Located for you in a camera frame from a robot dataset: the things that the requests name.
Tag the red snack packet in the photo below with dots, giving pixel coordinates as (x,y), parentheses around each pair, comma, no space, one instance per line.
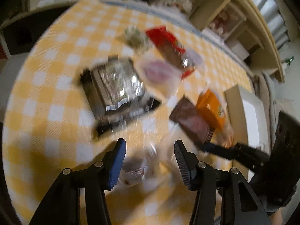
(168,49)

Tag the small clear doll case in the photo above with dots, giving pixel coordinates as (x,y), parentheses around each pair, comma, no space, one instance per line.
(220,21)

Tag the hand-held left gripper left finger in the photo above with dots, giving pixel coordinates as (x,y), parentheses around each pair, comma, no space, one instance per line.
(116,166)

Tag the beige blanket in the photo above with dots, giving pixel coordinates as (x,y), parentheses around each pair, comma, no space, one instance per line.
(263,93)

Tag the cream wooden shelf unit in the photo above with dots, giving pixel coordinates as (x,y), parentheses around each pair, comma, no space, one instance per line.
(264,35)

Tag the white cardboard box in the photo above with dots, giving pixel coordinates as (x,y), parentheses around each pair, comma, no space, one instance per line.
(250,112)

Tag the white drawer box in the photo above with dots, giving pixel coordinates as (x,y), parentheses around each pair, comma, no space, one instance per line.
(239,49)

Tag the pale purple pastry packet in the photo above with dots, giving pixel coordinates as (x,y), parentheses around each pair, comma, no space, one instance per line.
(194,58)

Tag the orange snack packet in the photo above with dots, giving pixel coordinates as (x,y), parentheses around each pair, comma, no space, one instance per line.
(211,110)

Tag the yellow checkered tablecloth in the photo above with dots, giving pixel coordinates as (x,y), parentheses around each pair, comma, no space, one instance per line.
(58,51)

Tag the person's right forearm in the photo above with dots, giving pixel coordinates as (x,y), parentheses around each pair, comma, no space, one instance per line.
(276,218)

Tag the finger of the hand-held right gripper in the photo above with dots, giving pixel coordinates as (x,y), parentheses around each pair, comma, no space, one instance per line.
(250,153)
(218,150)

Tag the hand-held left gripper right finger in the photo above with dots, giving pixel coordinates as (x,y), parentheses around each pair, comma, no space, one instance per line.
(185,166)

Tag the green white candy packet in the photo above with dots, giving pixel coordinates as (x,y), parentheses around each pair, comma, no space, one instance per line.
(134,37)

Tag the red white printed packet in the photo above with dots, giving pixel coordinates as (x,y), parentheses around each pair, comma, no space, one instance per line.
(134,170)

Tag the brown snack packet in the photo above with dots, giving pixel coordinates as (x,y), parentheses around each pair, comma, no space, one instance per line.
(192,119)

